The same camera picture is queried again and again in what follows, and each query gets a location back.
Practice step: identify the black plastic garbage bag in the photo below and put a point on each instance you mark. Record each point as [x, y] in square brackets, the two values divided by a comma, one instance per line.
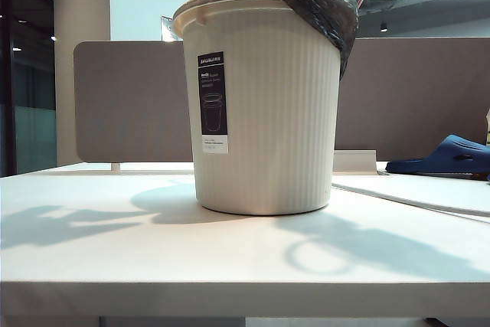
[317, 9]

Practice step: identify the cream ribbed plastic trash can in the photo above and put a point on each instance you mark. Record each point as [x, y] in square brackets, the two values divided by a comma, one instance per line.
[268, 131]

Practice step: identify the silver sign holder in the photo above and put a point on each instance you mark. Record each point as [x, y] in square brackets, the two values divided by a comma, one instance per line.
[167, 28]

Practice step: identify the light grey rounded desk partition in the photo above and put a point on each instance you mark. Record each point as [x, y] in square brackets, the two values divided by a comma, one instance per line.
[126, 101]

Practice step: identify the small black ceiling spotlight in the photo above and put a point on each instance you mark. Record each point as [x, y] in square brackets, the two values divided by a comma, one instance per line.
[383, 28]

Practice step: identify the brown grey desk partition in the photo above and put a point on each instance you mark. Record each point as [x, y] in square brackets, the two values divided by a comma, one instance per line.
[413, 93]

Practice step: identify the navy blue foam slipper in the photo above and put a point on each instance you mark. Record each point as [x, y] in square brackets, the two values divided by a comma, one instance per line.
[440, 158]

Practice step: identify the white partition post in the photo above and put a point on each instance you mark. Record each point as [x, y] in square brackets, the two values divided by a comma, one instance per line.
[115, 168]

